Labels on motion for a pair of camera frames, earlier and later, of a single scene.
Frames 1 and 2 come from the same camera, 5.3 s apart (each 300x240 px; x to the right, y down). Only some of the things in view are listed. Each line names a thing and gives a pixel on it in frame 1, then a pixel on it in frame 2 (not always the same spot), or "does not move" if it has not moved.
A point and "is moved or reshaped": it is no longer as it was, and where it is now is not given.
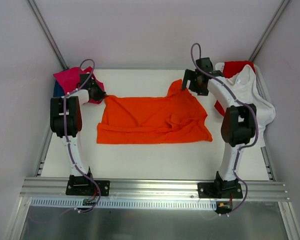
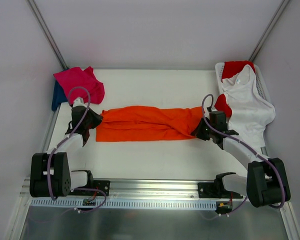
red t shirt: (230, 69) does not move
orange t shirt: (176, 118) is moved or reshaped
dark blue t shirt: (58, 90) does not move
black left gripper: (98, 92) → (90, 121)
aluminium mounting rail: (56, 187) does not move
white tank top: (246, 86) does not move
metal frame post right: (272, 24) does not move
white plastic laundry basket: (261, 82) does not move
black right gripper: (192, 78) → (203, 131)
